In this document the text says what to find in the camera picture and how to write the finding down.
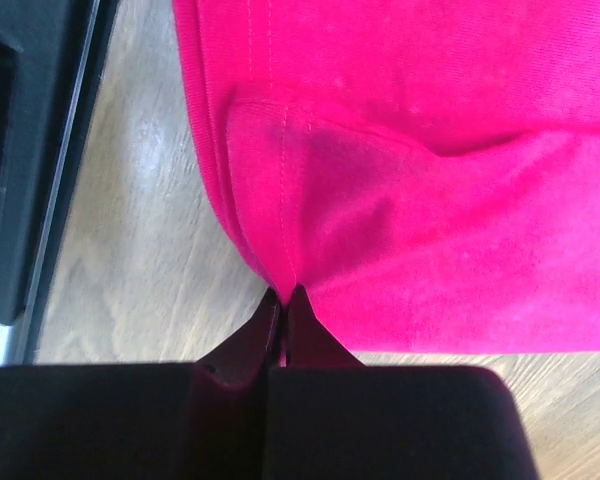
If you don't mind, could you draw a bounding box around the aluminium frame rail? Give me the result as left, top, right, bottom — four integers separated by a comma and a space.
0, 0, 121, 376

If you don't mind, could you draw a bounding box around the magenta t shirt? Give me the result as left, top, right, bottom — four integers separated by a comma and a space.
173, 1, 600, 354

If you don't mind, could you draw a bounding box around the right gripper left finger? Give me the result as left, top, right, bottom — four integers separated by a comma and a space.
196, 289, 282, 389

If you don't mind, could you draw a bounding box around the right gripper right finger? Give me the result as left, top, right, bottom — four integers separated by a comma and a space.
283, 286, 364, 368

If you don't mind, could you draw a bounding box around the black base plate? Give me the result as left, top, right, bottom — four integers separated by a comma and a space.
0, 0, 117, 321

